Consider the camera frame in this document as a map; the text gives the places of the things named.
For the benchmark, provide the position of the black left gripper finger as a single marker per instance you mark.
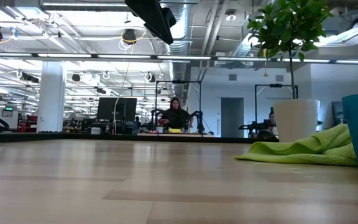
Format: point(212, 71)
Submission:
point(158, 26)

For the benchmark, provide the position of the lime green microfiber towel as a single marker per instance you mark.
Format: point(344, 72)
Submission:
point(306, 152)

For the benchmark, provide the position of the black background robot arm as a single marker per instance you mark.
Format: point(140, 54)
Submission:
point(253, 126)

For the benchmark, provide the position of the person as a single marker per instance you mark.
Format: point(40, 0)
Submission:
point(176, 116)
point(272, 121)

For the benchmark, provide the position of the black computer monitor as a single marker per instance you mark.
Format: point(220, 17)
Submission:
point(117, 109)

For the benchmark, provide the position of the long ceiling light strip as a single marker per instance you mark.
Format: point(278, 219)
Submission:
point(64, 55)

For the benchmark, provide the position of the background work table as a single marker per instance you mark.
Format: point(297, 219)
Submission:
point(197, 135)

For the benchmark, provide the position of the grey door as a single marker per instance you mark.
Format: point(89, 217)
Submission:
point(232, 118)

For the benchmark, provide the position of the white building column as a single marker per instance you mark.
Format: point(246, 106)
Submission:
point(51, 96)

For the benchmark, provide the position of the red storage rack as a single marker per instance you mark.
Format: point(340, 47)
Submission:
point(28, 124)

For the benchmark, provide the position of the green plant in white pot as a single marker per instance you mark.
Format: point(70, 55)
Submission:
point(295, 121)

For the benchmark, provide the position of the silver ventilation duct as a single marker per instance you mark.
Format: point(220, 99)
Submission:
point(183, 18)

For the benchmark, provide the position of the black background rig frame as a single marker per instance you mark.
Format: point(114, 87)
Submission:
point(275, 85)
point(179, 81)

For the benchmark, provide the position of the black aluminium table frame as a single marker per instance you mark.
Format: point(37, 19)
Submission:
point(73, 137)

